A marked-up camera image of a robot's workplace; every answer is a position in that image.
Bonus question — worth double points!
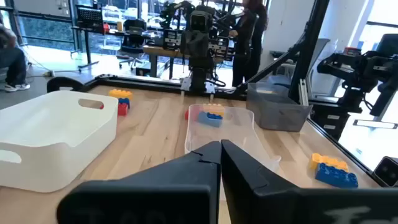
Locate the black drawer cabinet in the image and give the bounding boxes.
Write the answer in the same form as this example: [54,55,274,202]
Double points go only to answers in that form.
[310,102,363,141]

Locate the wooden background table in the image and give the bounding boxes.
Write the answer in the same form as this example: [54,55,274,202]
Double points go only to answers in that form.
[142,45,226,79]

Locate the black table-level camera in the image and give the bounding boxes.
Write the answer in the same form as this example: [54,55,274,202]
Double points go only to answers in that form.
[371,156,398,187]

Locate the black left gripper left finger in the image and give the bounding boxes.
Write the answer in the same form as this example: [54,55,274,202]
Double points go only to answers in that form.
[57,140,222,224]

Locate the clear plastic bin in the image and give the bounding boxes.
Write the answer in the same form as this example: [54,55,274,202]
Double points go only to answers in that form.
[183,103,282,175]

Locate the grey plastic bin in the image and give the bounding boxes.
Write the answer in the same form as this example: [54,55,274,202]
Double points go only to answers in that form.
[246,82,313,132]

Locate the person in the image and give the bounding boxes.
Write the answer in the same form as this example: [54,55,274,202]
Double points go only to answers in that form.
[0,21,31,93]
[228,0,270,88]

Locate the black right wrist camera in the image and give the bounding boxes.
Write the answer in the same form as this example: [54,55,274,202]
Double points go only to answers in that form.
[189,10,210,32]

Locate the black office chair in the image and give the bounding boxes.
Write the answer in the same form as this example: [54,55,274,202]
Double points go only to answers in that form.
[119,18,149,70]

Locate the black perforated panel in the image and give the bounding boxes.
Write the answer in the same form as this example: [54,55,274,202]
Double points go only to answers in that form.
[76,6,105,34]

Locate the black cable loop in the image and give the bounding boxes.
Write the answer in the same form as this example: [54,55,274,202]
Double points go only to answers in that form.
[46,76,91,93]

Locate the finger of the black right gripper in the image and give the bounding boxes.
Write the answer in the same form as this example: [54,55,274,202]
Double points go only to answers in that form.
[181,30,197,58]
[195,30,210,58]

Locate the yellow toy building block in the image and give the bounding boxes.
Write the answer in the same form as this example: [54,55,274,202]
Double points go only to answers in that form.
[108,88,134,100]
[308,152,349,171]
[201,103,225,116]

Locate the white plastic bin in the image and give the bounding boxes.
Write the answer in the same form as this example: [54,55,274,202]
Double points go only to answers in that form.
[0,90,119,194]

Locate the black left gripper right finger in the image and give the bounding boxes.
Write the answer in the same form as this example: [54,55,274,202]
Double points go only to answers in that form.
[220,139,398,224]

